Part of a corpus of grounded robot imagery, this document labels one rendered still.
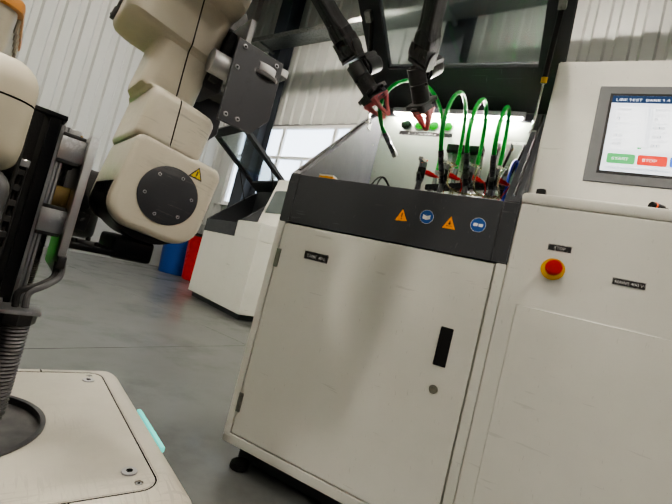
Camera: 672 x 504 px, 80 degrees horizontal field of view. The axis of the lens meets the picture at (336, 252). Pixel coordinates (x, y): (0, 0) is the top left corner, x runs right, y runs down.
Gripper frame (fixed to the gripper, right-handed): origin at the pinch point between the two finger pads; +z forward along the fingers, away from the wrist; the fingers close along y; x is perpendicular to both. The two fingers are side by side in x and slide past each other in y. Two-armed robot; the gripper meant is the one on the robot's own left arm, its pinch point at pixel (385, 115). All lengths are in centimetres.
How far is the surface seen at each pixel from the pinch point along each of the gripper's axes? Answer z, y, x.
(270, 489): 76, 20, 95
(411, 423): 74, -14, 59
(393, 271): 41, -12, 37
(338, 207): 17.4, 0.5, 34.3
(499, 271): 53, -32, 24
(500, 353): 69, -31, 36
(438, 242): 40, -21, 27
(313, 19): -312, 509, -427
